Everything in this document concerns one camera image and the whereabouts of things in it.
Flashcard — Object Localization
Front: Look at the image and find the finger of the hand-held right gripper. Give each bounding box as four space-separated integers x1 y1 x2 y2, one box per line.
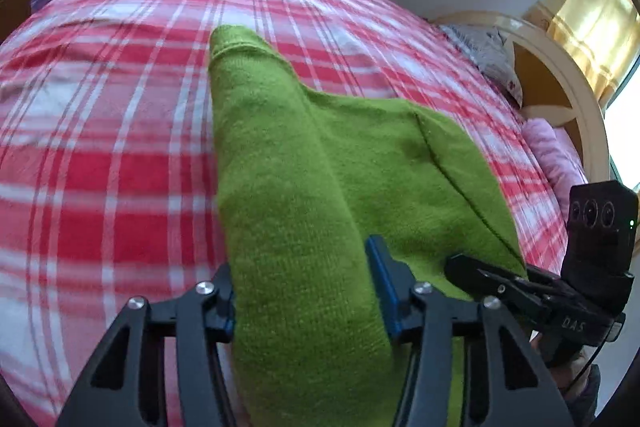
445 254 547 309
525 264 564 291

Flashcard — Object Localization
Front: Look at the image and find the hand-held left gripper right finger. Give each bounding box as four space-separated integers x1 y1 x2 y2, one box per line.
365 235 576 427

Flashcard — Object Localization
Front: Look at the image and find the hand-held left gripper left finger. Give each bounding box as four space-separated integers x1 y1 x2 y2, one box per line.
57 264 236 427

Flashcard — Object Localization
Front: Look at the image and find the green knitted sweater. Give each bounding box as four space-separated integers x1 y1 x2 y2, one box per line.
207 24 528 427

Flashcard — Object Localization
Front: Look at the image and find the person's right forearm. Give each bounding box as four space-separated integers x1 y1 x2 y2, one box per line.
562 364 602 427

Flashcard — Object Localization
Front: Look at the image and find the person's right hand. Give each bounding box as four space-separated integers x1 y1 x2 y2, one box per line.
530 338 594 392

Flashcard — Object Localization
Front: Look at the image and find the pink pillow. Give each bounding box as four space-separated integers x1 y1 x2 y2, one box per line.
522 117 588 202

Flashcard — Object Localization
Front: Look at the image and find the side window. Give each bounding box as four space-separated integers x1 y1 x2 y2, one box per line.
602 57 640 188

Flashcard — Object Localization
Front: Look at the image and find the cream and yellow headboard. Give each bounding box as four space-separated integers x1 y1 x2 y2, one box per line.
432 9 613 188

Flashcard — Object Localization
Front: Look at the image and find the bed with red plaid sheet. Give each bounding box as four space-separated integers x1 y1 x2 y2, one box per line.
0 0 571 427

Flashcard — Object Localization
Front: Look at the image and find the grey patterned pillow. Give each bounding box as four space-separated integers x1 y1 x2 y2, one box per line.
440 24 523 108

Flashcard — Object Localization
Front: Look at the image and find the golden curtain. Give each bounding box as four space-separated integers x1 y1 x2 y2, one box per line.
522 0 640 108

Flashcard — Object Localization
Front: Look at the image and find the black cable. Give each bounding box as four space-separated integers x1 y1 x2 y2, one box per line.
570 341 604 394

